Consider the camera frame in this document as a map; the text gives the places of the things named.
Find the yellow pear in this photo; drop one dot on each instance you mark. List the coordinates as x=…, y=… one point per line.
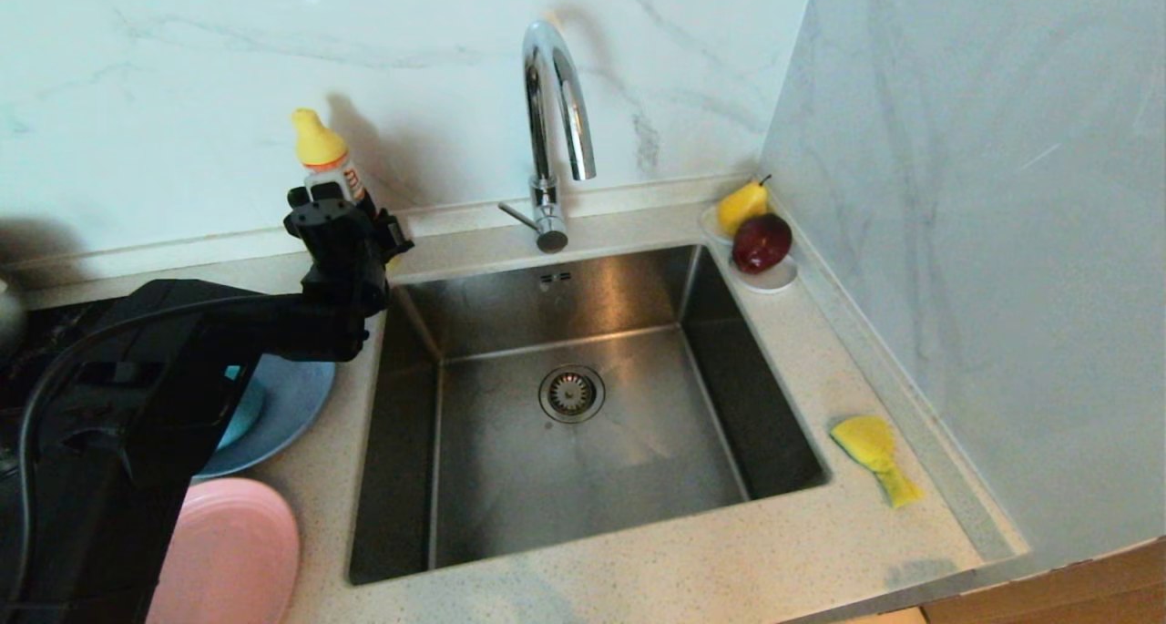
x=740, y=207

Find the blue-grey plate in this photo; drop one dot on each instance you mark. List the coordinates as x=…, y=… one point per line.
x=291, y=405

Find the yellow green sponge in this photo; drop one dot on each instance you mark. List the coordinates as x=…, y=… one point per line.
x=870, y=446

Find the teal bowl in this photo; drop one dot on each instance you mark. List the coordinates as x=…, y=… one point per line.
x=244, y=410

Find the round metal drain strainer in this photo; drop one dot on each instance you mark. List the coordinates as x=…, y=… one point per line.
x=571, y=393

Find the small white dish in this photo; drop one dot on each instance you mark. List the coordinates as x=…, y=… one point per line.
x=774, y=282

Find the dark red apple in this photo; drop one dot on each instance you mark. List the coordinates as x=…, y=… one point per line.
x=761, y=243

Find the chrome gooseneck faucet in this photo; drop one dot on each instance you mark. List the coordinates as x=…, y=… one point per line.
x=547, y=86

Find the stainless steel sink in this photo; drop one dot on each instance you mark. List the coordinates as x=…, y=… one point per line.
x=510, y=478

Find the black glass cooktop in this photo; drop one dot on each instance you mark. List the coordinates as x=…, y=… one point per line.
x=64, y=328

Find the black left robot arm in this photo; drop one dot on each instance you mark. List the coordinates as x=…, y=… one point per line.
x=137, y=442

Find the pink plate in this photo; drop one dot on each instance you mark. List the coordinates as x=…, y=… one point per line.
x=237, y=551

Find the yellow-capped detergent bottle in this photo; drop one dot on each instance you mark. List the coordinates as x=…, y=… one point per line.
x=321, y=146

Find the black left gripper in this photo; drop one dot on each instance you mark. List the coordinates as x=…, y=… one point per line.
x=346, y=250

